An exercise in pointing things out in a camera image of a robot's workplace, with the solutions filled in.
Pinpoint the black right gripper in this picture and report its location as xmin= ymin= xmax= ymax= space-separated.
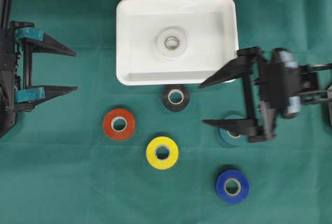
xmin=199 ymin=47 xmax=285 ymax=141

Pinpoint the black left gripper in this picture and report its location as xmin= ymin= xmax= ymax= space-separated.
xmin=1 ymin=21 xmax=78 ymax=136

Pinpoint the white tape roll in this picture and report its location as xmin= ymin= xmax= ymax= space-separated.
xmin=156 ymin=26 xmax=187 ymax=61

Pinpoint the red tape roll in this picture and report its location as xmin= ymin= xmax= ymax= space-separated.
xmin=102 ymin=108 xmax=135 ymax=141

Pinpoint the yellow tape roll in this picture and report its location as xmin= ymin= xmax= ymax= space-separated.
xmin=146 ymin=136 xmax=179 ymax=170

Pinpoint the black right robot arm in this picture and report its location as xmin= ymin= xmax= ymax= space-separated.
xmin=199 ymin=47 xmax=331 ymax=143

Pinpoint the green tape roll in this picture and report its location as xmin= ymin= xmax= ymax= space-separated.
xmin=219 ymin=128 xmax=248 ymax=146

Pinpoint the black tape roll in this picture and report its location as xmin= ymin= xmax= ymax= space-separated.
xmin=162 ymin=85 xmax=190 ymax=112

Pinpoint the white plastic case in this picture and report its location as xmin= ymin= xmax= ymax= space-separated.
xmin=116 ymin=0 xmax=239 ymax=86

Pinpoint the blue tape roll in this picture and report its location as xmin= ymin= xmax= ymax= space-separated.
xmin=215 ymin=170 xmax=250 ymax=205

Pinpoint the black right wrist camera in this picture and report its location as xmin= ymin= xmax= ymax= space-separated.
xmin=268 ymin=48 xmax=300 ymax=119

